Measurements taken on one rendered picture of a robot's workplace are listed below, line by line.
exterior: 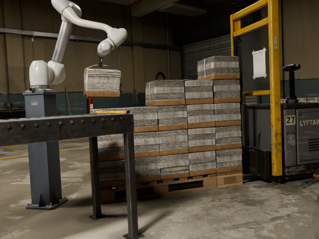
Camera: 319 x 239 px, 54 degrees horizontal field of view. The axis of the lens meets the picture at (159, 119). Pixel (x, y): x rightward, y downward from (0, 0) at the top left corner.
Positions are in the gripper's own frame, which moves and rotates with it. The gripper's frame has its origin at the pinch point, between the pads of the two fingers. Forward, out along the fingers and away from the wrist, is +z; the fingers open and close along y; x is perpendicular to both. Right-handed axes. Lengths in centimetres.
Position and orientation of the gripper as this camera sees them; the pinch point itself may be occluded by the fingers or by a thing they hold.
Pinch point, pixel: (98, 57)
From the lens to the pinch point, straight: 298.5
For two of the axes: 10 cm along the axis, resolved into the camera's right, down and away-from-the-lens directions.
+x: 9.5, -0.4, 3.2
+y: 0.5, 10.0, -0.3
